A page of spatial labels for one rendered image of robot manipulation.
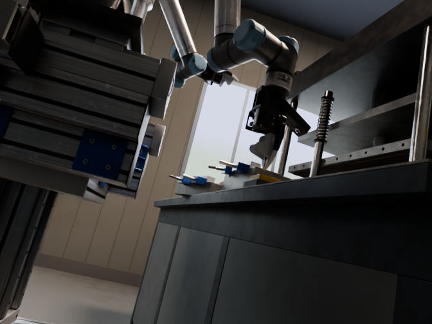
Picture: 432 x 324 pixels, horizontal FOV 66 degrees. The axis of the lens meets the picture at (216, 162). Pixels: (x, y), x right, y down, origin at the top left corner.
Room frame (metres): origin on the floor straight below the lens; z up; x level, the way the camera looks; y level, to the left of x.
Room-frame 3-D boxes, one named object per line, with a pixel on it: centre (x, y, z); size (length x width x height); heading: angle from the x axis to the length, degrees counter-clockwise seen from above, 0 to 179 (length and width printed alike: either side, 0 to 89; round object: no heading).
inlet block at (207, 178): (1.28, 0.06, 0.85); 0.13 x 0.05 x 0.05; 124
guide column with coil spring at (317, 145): (2.05, -0.62, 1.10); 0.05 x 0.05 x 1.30
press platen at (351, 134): (2.00, -1.05, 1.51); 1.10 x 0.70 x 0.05; 16
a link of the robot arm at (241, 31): (0.79, -0.02, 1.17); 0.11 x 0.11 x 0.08; 36
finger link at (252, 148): (0.85, -0.11, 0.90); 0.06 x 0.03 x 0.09; 106
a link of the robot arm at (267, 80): (0.83, -0.11, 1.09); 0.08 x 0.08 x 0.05
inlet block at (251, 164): (1.04, -0.07, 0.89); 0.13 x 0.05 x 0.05; 106
